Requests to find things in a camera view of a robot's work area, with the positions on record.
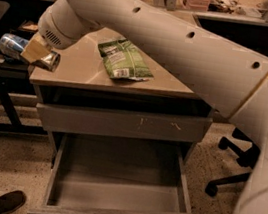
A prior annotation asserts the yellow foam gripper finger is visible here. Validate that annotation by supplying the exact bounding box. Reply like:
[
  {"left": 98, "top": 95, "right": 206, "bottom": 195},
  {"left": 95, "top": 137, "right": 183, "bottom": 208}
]
[{"left": 21, "top": 33, "right": 52, "bottom": 63}]

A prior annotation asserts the silver blue redbull can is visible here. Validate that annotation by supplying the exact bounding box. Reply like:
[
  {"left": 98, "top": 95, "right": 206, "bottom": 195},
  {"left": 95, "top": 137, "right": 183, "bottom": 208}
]
[{"left": 0, "top": 33, "right": 61, "bottom": 72}]

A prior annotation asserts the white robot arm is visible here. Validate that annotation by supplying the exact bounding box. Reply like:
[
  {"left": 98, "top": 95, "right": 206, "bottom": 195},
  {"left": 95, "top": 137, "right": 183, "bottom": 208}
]
[{"left": 22, "top": 0, "right": 268, "bottom": 214}]

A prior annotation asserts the grey drawer cabinet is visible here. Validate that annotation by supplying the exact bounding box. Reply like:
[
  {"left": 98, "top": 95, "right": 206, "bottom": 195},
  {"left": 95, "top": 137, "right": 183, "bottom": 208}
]
[{"left": 14, "top": 0, "right": 243, "bottom": 181}]

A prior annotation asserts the open grey middle drawer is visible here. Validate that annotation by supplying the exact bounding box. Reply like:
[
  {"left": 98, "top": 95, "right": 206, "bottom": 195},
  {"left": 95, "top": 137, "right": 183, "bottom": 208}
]
[{"left": 28, "top": 134, "right": 193, "bottom": 214}]

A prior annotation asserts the closed grey top drawer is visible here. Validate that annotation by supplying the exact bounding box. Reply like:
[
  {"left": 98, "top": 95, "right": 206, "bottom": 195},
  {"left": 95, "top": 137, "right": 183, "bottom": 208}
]
[{"left": 37, "top": 103, "right": 212, "bottom": 143}]

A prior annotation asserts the black box on shelf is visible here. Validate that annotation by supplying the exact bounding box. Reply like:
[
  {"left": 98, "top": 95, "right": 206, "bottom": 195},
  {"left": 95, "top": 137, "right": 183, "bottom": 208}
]
[{"left": 18, "top": 20, "right": 38, "bottom": 34}]

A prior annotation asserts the green chip bag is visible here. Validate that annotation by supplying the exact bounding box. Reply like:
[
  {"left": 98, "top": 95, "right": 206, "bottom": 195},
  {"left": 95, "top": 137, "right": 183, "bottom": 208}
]
[{"left": 97, "top": 36, "right": 154, "bottom": 82}]

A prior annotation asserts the brown shoe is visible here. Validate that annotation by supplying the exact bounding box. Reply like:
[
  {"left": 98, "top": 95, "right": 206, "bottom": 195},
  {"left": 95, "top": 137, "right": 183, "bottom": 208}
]
[{"left": 0, "top": 190, "right": 27, "bottom": 214}]

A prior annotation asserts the black office chair right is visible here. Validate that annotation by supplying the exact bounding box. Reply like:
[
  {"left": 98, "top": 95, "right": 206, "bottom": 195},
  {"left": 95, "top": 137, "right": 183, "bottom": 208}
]
[{"left": 203, "top": 6, "right": 268, "bottom": 207}]

